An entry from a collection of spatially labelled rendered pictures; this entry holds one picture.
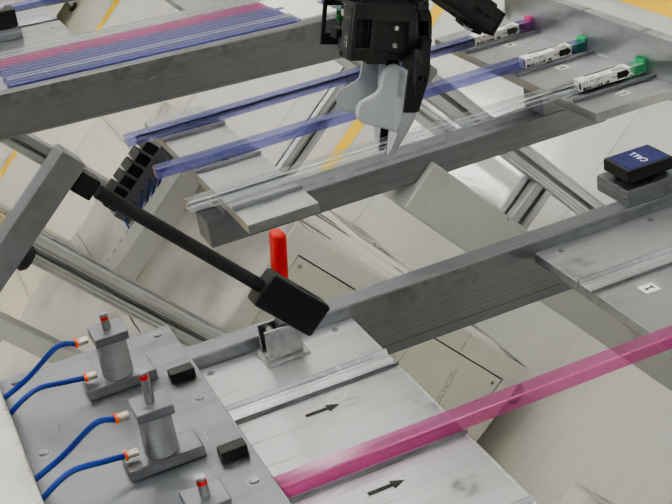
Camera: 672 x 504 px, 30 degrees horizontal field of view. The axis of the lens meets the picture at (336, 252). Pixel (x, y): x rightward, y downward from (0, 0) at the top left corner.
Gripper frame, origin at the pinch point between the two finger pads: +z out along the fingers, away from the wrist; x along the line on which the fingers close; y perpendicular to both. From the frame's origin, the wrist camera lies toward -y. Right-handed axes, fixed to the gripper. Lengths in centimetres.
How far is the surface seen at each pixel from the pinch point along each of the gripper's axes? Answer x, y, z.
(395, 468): 38.8, 17.7, 11.4
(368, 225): -137, -69, 63
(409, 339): 18.0, 5.8, 12.5
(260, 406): 26.0, 22.7, 12.7
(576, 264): 22.2, -7.3, 4.8
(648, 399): -39, -73, 58
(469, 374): -59, -51, 61
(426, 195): -7.9, -9.0, 8.9
